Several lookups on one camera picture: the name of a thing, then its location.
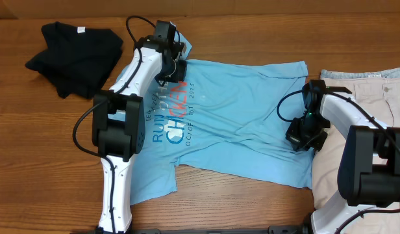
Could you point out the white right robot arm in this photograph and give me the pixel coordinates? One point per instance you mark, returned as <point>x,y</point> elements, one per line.
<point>369,172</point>

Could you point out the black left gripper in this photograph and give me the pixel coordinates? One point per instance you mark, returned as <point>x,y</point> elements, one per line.
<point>174,73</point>

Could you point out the black folded t-shirt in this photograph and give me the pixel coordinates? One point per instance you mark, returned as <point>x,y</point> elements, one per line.
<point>78,60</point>

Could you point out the light blue printed t-shirt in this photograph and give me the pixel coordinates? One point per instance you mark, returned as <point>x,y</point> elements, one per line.
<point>226,118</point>

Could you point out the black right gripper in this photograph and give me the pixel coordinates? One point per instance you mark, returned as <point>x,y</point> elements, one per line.
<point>297,137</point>

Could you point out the beige shorts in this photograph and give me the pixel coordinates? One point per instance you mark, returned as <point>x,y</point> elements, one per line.
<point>379,94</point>

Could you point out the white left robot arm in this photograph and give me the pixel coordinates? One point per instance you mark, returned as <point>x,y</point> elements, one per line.
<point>118,123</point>

